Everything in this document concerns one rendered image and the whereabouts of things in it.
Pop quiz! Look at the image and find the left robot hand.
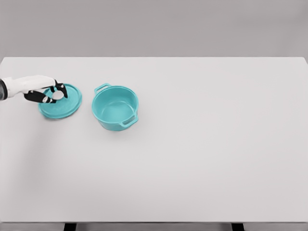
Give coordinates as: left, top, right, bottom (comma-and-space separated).
21, 75, 68, 104

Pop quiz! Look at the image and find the teal pot lid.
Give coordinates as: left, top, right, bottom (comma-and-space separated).
38, 83, 83, 121

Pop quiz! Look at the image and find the teal pot with handles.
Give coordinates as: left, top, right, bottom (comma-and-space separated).
91, 83, 140, 132

